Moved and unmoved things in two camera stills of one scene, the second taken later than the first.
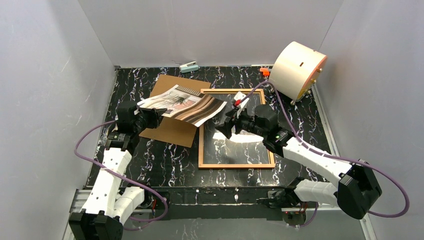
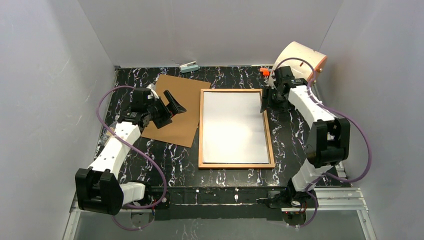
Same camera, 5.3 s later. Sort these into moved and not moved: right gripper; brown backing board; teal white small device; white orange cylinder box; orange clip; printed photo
Moved: printed photo; right gripper
Not moved: brown backing board; white orange cylinder box; orange clip; teal white small device
